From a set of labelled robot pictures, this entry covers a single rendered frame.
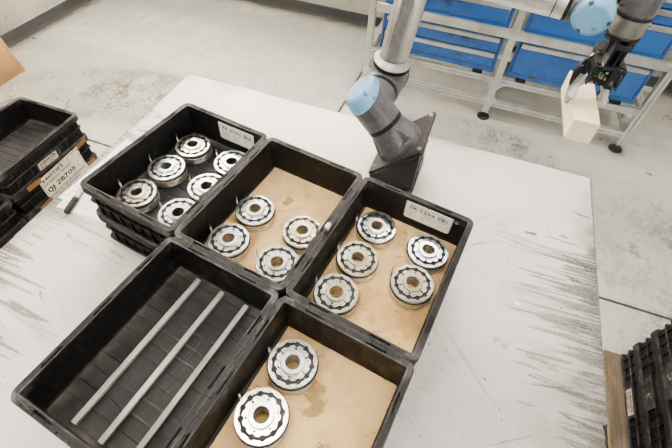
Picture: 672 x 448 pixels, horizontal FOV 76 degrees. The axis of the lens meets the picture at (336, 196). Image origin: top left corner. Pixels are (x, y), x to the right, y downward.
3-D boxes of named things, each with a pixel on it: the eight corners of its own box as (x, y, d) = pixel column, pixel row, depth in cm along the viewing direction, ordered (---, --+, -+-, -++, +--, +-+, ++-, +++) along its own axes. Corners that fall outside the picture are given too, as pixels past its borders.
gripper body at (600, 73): (582, 86, 105) (608, 40, 96) (580, 69, 111) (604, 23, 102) (615, 94, 104) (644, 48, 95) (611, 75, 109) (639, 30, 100)
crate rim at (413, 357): (364, 181, 115) (365, 174, 113) (472, 226, 107) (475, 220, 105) (282, 298, 91) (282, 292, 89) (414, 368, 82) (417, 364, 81)
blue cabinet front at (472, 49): (380, 46, 277) (393, -49, 235) (492, 71, 264) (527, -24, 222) (378, 48, 275) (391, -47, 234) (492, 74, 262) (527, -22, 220)
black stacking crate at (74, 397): (181, 263, 106) (170, 236, 98) (283, 319, 98) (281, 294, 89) (39, 416, 82) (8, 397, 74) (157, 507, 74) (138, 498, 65)
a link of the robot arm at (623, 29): (614, 5, 98) (652, 12, 97) (603, 24, 102) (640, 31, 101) (618, 19, 94) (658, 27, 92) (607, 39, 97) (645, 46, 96)
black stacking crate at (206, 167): (194, 132, 139) (187, 103, 130) (271, 165, 130) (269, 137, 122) (95, 214, 115) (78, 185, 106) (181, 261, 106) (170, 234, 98)
